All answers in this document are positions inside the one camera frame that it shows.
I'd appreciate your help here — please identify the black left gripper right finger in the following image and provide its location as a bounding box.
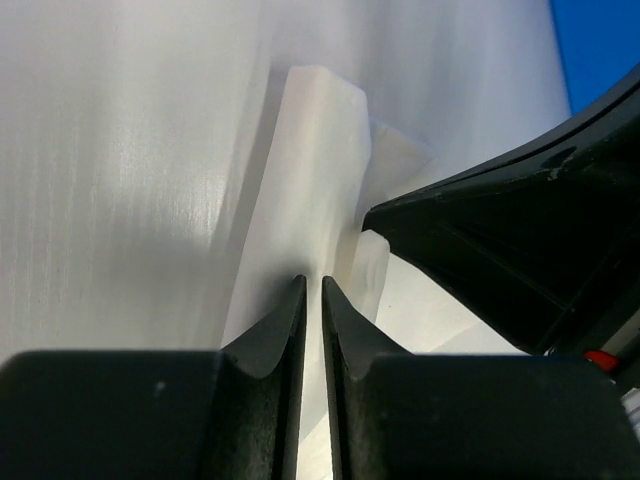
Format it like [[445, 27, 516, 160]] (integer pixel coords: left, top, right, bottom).
[[322, 277, 639, 479]]

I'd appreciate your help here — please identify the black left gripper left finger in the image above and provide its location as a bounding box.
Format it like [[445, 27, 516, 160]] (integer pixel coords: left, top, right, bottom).
[[1, 276, 307, 479]]

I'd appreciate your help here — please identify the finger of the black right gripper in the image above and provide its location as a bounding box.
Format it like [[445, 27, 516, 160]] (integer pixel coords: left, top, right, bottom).
[[364, 70, 639, 353]]

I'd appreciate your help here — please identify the blue plastic bin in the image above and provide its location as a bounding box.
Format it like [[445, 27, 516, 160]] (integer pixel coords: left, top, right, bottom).
[[550, 0, 639, 113]]

